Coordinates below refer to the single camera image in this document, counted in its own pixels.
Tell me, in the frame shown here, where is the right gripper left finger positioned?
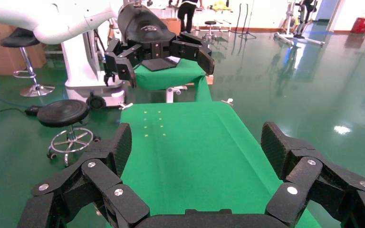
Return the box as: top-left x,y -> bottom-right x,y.
17,123 -> 150,228

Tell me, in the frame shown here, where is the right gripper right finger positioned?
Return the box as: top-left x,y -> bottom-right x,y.
260,122 -> 365,228

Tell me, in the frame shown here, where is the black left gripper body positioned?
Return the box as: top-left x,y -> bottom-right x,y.
117,3 -> 178,60

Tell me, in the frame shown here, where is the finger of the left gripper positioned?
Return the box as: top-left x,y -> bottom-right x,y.
103,38 -> 145,89
169,31 -> 216,76

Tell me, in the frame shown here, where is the red box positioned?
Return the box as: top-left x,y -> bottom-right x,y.
350,17 -> 365,34

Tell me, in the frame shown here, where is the small black chrome stool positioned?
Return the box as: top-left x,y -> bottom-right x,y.
202,20 -> 221,41

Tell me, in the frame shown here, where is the flat black pad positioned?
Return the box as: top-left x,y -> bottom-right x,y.
141,57 -> 182,72

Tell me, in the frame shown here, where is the green table cloth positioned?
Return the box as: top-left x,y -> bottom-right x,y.
134,58 -> 213,103
105,101 -> 322,228

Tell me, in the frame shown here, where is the person in black trousers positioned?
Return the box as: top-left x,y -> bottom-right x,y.
175,0 -> 204,34

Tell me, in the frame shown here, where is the white robot body column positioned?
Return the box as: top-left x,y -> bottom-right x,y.
61,29 -> 126,109

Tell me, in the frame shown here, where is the white table leg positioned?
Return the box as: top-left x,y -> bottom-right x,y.
165,85 -> 189,104

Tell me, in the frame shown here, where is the yellow object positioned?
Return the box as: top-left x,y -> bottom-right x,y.
212,0 -> 233,11

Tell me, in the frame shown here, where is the round black stool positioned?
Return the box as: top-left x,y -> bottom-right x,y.
37,99 -> 101,167

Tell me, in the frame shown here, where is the black power adapter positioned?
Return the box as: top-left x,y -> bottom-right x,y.
24,105 -> 43,116

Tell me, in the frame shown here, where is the black saddle seat stool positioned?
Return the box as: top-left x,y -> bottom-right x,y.
0,28 -> 56,97

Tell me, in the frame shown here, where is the white wheeled equipment stand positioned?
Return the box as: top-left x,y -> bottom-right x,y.
274,0 -> 326,48

